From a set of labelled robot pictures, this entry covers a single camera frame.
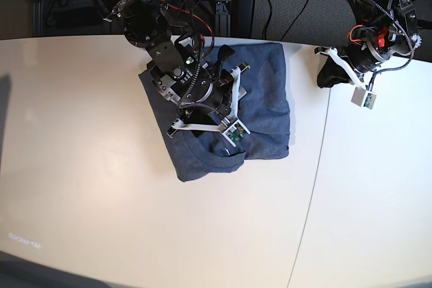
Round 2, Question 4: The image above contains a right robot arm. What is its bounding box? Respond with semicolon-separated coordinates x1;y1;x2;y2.
92;0;250;146

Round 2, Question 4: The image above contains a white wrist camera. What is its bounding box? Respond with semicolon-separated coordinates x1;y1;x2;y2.
222;120;250;147
351;88;377;109

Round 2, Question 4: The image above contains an aluminium table leg profile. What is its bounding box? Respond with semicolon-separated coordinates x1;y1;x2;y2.
214;0;231;37

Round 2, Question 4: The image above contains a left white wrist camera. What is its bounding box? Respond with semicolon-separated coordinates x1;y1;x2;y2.
351;88;377;109

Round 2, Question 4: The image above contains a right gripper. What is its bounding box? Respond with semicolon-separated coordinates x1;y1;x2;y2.
167;63;250;138

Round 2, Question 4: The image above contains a black power adapter brick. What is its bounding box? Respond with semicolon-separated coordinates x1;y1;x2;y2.
231;0;255;38

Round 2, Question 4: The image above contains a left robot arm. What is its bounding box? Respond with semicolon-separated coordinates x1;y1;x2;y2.
315;0;422;90

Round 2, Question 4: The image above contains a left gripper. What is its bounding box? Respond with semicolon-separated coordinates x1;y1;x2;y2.
315;40;388;89

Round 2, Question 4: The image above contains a blue grey T-shirt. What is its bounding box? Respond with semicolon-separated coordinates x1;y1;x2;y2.
138;41;292;183

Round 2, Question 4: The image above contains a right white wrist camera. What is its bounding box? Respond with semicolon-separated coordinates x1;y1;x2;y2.
222;120;250;147

